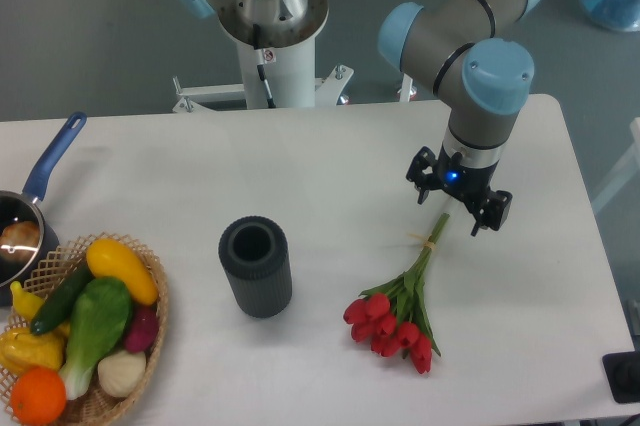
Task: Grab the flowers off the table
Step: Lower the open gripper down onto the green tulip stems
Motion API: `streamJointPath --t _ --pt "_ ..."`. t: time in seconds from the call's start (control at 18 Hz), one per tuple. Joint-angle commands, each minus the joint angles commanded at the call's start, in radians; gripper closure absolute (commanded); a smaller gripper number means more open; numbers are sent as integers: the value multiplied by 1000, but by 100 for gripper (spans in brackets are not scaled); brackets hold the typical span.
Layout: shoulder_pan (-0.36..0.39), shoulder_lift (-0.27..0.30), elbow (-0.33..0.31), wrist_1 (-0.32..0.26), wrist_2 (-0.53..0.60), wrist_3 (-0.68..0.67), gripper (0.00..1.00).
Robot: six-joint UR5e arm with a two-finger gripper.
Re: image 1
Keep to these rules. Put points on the purple red onion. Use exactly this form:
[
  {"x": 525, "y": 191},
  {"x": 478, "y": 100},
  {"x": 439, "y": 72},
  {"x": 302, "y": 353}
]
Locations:
[{"x": 142, "y": 331}]

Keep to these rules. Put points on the green bok choy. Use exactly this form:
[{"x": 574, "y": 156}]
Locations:
[{"x": 98, "y": 320}]

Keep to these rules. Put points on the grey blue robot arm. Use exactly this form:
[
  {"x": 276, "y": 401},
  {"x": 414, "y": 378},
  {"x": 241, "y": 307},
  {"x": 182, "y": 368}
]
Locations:
[{"x": 456, "y": 51}]

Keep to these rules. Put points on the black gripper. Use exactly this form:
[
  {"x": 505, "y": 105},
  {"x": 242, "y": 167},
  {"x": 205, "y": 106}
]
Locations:
[{"x": 465, "y": 174}]

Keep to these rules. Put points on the woven wicker basket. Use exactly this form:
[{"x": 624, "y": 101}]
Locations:
[{"x": 96, "y": 407}]

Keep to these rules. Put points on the white garlic bulb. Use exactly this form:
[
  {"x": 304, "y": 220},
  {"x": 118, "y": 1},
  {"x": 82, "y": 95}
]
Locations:
[{"x": 120, "y": 373}]

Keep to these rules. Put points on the dark grey ribbed vase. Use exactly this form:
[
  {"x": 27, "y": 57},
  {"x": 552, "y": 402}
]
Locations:
[{"x": 254, "y": 254}]

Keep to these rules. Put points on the brown bread roll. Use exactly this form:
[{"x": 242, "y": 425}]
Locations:
[{"x": 19, "y": 242}]

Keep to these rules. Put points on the red tulip bouquet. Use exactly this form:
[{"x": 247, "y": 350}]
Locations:
[{"x": 392, "y": 317}]

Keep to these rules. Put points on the green cucumber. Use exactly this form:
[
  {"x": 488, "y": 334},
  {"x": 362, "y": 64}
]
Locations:
[{"x": 58, "y": 307}]

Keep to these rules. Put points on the blue handled saucepan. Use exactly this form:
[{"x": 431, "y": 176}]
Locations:
[{"x": 25, "y": 205}]

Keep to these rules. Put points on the black device at edge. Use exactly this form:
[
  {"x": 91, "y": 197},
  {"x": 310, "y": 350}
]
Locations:
[{"x": 622, "y": 372}]

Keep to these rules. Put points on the orange fruit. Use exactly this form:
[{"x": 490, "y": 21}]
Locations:
[{"x": 38, "y": 397}]

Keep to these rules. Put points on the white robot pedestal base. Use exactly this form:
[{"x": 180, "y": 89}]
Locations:
[{"x": 275, "y": 42}]

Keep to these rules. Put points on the yellow squash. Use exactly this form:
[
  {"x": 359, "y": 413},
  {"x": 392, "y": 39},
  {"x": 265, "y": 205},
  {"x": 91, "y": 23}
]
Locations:
[{"x": 107, "y": 257}]

